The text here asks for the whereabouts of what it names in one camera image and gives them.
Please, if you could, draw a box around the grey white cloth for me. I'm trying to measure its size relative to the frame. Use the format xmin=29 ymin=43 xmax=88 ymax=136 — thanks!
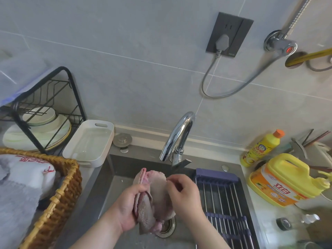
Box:
xmin=0 ymin=163 xmax=42 ymax=249

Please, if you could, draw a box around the person's left hand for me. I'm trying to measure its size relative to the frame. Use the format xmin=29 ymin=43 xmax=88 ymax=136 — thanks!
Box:
xmin=111 ymin=183 xmax=151 ymax=234

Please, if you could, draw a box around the black wire rack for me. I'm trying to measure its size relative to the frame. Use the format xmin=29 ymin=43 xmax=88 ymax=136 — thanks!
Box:
xmin=0 ymin=66 xmax=87 ymax=156

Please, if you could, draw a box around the small dark liquid spray bottle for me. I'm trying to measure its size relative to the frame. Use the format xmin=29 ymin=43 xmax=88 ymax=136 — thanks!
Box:
xmin=276 ymin=214 xmax=320 ymax=231

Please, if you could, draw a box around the person's right hand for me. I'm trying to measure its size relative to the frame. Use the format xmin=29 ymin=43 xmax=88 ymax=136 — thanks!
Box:
xmin=166 ymin=174 xmax=206 ymax=223

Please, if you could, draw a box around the small grey sink plug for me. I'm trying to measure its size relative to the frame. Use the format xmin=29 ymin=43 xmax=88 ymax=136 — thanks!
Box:
xmin=113 ymin=133 xmax=133 ymax=148

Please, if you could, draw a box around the yellow detergent bottle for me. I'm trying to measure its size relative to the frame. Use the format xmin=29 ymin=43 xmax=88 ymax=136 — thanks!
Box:
xmin=247 ymin=153 xmax=332 ymax=207

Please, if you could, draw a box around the dark sink drain basket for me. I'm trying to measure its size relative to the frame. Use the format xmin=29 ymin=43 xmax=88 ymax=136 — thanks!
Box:
xmin=194 ymin=168 xmax=260 ymax=249

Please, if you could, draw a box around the chrome valve red dot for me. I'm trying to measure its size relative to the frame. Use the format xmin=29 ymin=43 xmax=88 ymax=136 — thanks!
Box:
xmin=264 ymin=29 xmax=298 ymax=56

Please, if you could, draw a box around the metal flexible hose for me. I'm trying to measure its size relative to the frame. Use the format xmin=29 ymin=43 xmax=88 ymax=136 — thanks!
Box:
xmin=306 ymin=57 xmax=332 ymax=72
xmin=281 ymin=0 xmax=313 ymax=38

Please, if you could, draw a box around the steel sink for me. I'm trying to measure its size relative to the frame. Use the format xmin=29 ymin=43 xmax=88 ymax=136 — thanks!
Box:
xmin=56 ymin=146 xmax=268 ymax=249

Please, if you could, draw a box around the person's left forearm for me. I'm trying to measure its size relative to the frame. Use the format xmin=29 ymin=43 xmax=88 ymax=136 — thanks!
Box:
xmin=70 ymin=211 xmax=125 ymax=249

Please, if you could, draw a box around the brown chopstick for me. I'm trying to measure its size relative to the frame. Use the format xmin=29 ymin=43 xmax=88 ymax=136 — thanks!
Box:
xmin=303 ymin=131 xmax=331 ymax=148

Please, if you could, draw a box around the white ceramic bowl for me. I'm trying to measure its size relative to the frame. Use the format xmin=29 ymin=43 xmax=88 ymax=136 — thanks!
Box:
xmin=22 ymin=107 xmax=57 ymax=127

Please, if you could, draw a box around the yellow gas hose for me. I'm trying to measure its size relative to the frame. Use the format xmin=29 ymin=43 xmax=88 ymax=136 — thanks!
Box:
xmin=285 ymin=48 xmax=332 ymax=68

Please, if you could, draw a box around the dark chopstick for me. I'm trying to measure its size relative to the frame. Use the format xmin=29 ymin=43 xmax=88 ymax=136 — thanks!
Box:
xmin=301 ymin=129 xmax=314 ymax=146

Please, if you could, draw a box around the white plate stack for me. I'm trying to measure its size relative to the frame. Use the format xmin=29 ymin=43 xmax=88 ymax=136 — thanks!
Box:
xmin=2 ymin=114 xmax=72 ymax=152

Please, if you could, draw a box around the dark wall socket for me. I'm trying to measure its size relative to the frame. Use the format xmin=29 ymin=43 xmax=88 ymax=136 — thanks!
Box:
xmin=205 ymin=12 xmax=254 ymax=58

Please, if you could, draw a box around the orange woven basket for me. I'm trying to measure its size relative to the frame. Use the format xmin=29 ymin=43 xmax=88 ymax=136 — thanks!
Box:
xmin=0 ymin=147 xmax=83 ymax=249

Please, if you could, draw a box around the beige utensil holder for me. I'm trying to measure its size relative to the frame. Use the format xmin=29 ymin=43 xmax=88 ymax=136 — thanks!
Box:
xmin=306 ymin=142 xmax=332 ymax=169

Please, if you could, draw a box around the orange cap yellow bottle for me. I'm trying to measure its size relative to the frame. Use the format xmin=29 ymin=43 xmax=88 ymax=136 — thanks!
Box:
xmin=240 ymin=129 xmax=285 ymax=168

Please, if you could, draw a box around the grey power cable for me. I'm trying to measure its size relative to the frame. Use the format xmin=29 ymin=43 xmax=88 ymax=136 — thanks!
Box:
xmin=201 ymin=34 xmax=286 ymax=99

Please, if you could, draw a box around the green tinted ribbed glass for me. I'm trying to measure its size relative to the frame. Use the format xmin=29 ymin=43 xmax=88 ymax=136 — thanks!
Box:
xmin=283 ymin=240 xmax=327 ymax=249

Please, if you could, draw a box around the round metal sink drain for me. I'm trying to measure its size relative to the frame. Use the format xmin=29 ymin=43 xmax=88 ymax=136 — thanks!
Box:
xmin=155 ymin=216 xmax=176 ymax=239

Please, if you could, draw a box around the white countertop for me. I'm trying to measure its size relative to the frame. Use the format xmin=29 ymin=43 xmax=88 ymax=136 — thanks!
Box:
xmin=56 ymin=126 xmax=332 ymax=249

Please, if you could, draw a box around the chrome faucet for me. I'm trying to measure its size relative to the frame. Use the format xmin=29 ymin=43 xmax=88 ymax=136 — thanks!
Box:
xmin=159 ymin=111 xmax=195 ymax=168

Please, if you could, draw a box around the pink dish cloth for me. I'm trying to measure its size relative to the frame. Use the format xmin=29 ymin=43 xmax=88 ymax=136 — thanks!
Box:
xmin=132 ymin=168 xmax=177 ymax=236

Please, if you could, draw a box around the pale blue plastic bag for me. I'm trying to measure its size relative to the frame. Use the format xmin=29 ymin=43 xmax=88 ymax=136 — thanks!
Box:
xmin=0 ymin=53 xmax=56 ymax=107

